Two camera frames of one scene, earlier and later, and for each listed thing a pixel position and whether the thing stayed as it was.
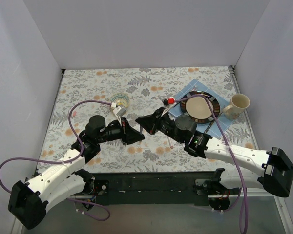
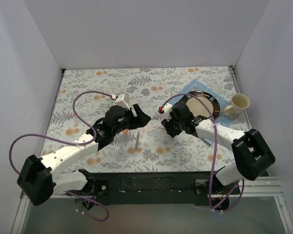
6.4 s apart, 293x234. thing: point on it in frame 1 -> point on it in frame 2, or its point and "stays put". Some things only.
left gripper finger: (127, 128) -> (139, 113)
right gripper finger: (148, 124) -> (172, 128)
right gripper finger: (156, 115) -> (181, 111)
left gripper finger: (132, 136) -> (141, 121)
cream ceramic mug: (239, 103) stays put
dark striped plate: (198, 107) stays put
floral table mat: (126, 94) stays put
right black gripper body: (157, 122) -> (171, 127)
